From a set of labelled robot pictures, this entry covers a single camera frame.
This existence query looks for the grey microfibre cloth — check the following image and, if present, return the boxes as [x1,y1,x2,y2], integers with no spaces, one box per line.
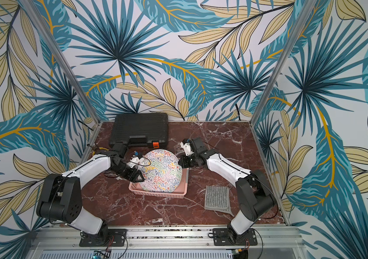
[204,186,234,216]

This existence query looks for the yellow handled pliers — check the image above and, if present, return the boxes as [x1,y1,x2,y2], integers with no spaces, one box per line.
[87,144,109,155]

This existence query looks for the aluminium frame post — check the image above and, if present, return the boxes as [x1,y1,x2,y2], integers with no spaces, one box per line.
[20,0,101,125]
[250,1,316,128]

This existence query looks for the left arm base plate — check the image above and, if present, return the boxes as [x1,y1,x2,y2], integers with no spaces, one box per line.
[79,229,127,247]

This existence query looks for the pink plastic basket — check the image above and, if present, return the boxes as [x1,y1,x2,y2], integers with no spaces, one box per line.
[128,167,190,199]

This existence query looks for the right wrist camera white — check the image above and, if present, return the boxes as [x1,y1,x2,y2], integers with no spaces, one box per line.
[180,139,194,156]

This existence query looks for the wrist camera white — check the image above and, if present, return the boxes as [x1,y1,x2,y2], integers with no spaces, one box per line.
[180,139,194,156]
[127,152,145,168]

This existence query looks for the right aluminium frame post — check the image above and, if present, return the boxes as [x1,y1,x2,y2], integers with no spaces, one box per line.
[250,1,316,128]

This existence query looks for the colourful squiggle pattern plate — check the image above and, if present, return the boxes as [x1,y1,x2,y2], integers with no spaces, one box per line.
[139,149,182,193]

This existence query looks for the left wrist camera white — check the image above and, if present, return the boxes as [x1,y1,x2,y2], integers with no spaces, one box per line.
[127,152,145,168]

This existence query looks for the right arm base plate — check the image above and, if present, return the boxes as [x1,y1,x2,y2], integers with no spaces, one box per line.
[208,228,258,247]

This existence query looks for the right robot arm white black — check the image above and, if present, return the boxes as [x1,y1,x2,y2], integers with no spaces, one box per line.
[179,138,278,245]

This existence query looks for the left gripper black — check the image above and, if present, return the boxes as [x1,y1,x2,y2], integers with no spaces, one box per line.
[110,161,146,182]

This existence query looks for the black plastic tool case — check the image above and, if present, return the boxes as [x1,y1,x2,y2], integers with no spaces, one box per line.
[108,112,169,148]

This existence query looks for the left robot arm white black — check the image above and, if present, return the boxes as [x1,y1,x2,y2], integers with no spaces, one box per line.
[36,143,151,245]

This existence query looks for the left aluminium frame post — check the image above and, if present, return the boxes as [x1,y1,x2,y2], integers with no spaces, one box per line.
[20,0,101,125]

